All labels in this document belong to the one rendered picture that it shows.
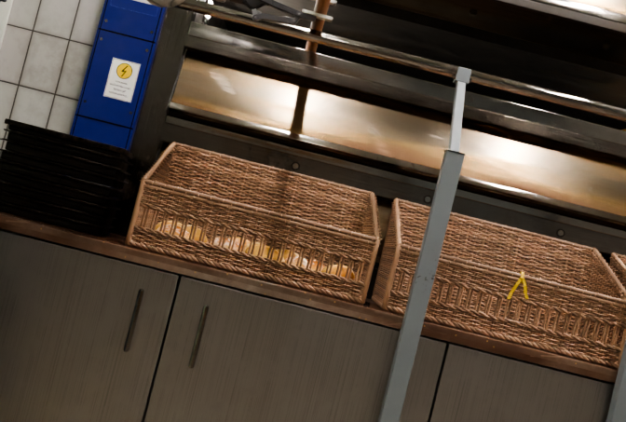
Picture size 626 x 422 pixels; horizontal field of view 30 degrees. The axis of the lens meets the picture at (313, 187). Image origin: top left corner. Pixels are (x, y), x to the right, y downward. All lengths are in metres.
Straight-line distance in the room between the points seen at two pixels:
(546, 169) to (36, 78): 1.38
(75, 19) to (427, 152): 1.00
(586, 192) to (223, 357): 1.14
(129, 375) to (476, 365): 0.76
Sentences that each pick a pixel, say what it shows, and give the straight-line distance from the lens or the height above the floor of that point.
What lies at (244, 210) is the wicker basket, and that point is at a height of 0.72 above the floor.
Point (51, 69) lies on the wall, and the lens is 3.19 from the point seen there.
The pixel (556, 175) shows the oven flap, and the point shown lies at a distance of 3.18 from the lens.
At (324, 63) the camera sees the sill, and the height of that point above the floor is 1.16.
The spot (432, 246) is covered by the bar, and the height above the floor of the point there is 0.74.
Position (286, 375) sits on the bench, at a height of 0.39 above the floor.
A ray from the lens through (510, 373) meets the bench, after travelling 2.62.
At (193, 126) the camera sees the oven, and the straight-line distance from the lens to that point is 3.12.
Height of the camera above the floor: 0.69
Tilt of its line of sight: 3 degrees up
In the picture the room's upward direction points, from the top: 14 degrees clockwise
